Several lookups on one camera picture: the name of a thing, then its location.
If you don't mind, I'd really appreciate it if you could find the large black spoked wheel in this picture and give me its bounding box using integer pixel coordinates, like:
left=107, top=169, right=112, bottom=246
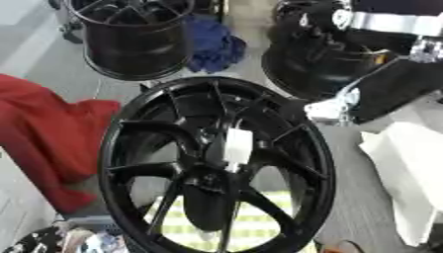
left=95, top=76, right=338, bottom=253

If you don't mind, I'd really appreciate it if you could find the white cloth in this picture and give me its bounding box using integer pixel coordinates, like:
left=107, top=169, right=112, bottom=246
left=356, top=94, right=443, bottom=248

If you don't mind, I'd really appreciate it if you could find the black wheel rim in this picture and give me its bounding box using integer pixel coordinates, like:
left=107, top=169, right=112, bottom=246
left=62, top=0, right=198, bottom=82
left=259, top=0, right=407, bottom=102

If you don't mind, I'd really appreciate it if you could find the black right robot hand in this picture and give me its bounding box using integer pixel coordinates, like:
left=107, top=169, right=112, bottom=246
left=197, top=98, right=311, bottom=174

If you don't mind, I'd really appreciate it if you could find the blue cloth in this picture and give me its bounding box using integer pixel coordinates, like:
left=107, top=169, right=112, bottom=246
left=181, top=15, right=249, bottom=74

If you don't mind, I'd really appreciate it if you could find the red cloth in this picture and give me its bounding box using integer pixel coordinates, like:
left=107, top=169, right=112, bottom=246
left=0, top=73, right=124, bottom=215

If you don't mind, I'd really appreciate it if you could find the patterned black white fabric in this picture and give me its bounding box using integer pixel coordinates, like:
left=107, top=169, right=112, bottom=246
left=0, top=220, right=131, bottom=253

